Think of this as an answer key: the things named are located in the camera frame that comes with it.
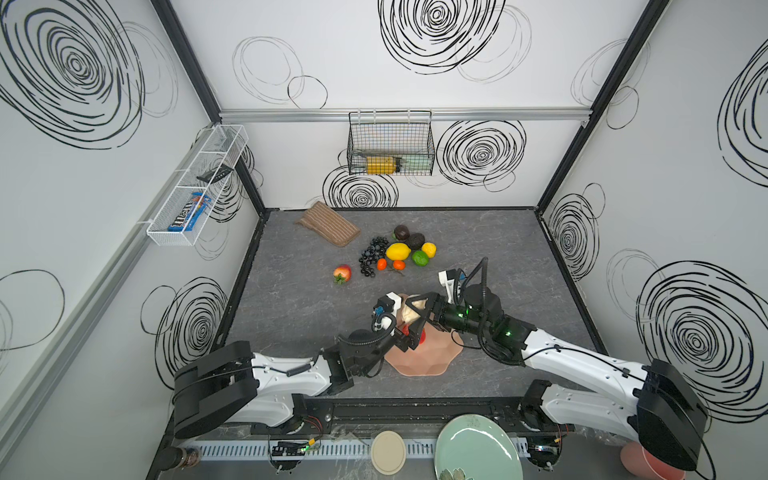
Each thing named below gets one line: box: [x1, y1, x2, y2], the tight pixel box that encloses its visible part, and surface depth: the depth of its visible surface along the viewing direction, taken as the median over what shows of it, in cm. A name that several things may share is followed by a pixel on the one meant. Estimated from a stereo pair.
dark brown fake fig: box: [394, 224, 410, 241], surface depth 110 cm
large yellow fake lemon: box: [385, 242, 412, 261], surface depth 104 cm
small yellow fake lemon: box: [421, 242, 437, 259], surface depth 107 cm
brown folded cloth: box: [296, 201, 361, 247], surface depth 118 cm
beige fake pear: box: [402, 298, 429, 323], surface depth 72 cm
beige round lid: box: [370, 430, 407, 475], surface depth 65 cm
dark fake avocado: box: [406, 233, 425, 251], surface depth 107 cm
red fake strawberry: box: [333, 264, 353, 285], surface depth 98 cm
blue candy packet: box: [167, 192, 212, 232], surface depth 72 cm
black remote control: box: [196, 163, 234, 184], surface depth 81 cm
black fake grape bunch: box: [358, 236, 389, 278], surface depth 104 cm
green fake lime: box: [412, 250, 429, 267], surface depth 104 cm
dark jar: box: [157, 446, 201, 471], surface depth 64 cm
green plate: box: [434, 413, 524, 480], surface depth 69 cm
